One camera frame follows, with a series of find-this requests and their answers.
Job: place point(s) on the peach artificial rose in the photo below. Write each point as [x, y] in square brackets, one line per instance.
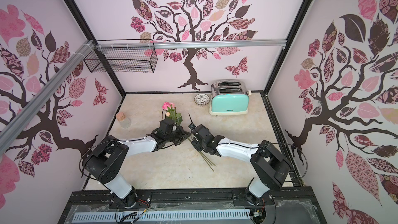
[170, 112]

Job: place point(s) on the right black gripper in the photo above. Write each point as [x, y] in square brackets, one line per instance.
[197, 137]

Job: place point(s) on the mint green toaster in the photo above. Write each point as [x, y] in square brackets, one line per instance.
[229, 97]

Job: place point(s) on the left aluminium frame rail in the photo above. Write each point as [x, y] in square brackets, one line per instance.
[10, 133]

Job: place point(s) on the aluminium frame rail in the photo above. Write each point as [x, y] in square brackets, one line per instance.
[196, 44]
[10, 133]

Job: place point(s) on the black wire basket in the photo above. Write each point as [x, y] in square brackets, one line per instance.
[123, 56]

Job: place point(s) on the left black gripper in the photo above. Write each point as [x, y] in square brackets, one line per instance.
[184, 135]

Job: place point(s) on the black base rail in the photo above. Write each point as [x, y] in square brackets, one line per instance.
[291, 205]

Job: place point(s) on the patterned white bowl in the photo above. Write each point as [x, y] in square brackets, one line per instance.
[202, 99]

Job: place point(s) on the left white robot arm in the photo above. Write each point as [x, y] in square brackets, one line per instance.
[105, 160]

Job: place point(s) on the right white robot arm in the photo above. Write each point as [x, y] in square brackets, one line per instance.
[271, 166]

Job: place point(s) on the rear aluminium frame rail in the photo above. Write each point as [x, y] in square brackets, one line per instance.
[196, 44]

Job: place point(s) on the white slotted cable duct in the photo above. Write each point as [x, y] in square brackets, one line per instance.
[205, 216]

